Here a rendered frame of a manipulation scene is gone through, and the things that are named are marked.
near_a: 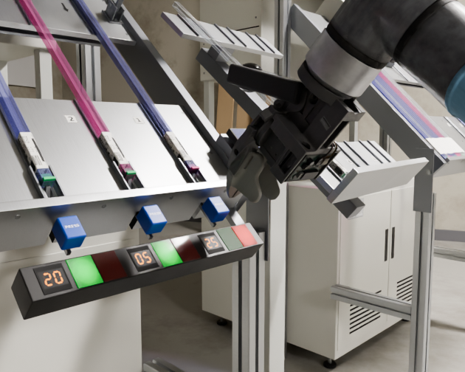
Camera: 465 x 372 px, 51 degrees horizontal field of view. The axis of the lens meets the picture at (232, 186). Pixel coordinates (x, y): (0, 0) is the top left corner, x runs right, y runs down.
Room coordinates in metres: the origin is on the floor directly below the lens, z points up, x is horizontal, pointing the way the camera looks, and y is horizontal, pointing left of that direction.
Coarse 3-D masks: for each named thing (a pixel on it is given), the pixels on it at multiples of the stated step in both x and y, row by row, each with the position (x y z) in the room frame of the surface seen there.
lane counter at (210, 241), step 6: (204, 234) 0.64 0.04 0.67; (210, 234) 0.65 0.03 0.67; (204, 240) 0.63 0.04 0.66; (210, 240) 0.64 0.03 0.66; (216, 240) 0.65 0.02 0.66; (204, 246) 0.63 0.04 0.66; (210, 246) 0.63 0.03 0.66; (216, 246) 0.64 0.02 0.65; (222, 246) 0.64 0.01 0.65; (210, 252) 0.62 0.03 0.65
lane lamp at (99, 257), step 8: (96, 256) 0.53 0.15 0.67; (104, 256) 0.53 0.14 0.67; (112, 256) 0.54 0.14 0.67; (96, 264) 0.52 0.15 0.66; (104, 264) 0.52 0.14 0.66; (112, 264) 0.53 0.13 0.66; (120, 264) 0.53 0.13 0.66; (104, 272) 0.52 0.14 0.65; (112, 272) 0.52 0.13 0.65; (120, 272) 0.53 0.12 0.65; (104, 280) 0.51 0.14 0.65
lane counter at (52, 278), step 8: (56, 264) 0.49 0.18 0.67; (40, 272) 0.48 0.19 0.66; (48, 272) 0.48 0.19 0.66; (56, 272) 0.49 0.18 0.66; (64, 272) 0.49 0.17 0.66; (40, 280) 0.47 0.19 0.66; (48, 280) 0.48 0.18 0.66; (56, 280) 0.48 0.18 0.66; (64, 280) 0.48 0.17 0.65; (48, 288) 0.47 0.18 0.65; (56, 288) 0.47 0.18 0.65; (64, 288) 0.48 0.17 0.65
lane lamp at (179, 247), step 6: (174, 240) 0.61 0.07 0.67; (180, 240) 0.61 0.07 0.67; (186, 240) 0.62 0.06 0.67; (174, 246) 0.60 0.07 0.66; (180, 246) 0.60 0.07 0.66; (186, 246) 0.61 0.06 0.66; (192, 246) 0.61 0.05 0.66; (180, 252) 0.59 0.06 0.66; (186, 252) 0.60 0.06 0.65; (192, 252) 0.61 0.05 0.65; (186, 258) 0.59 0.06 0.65; (192, 258) 0.60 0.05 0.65
